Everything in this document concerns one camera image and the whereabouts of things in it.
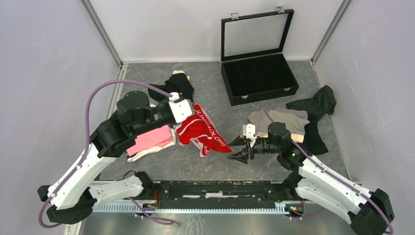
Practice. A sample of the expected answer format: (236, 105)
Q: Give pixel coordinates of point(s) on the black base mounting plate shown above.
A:
(204, 195)

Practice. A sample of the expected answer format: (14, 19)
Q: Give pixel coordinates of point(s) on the red boxer briefs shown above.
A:
(199, 130)

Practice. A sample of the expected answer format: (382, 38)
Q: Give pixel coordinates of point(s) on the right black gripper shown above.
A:
(241, 156)

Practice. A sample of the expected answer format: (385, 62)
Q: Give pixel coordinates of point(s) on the pink underwear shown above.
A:
(151, 142)

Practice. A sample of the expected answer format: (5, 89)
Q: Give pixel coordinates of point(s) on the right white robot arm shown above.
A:
(367, 212)

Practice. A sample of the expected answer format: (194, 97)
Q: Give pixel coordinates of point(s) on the dark striped black underwear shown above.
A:
(323, 102)

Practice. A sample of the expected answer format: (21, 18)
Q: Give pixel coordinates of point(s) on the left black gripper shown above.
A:
(167, 103)

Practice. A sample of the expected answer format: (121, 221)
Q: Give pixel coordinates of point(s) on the black display case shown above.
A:
(253, 66)

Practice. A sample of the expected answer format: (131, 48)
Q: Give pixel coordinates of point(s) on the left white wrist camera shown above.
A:
(181, 108)

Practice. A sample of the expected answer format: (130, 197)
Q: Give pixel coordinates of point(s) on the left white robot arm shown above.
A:
(73, 198)

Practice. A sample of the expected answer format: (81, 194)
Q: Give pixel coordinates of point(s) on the grey striped underwear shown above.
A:
(300, 114)

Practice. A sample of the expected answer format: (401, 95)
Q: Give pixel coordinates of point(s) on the beige grey ribbed underwear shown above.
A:
(294, 124)

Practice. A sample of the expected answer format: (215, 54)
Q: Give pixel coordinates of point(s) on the black underwear with beige band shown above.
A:
(179, 83)

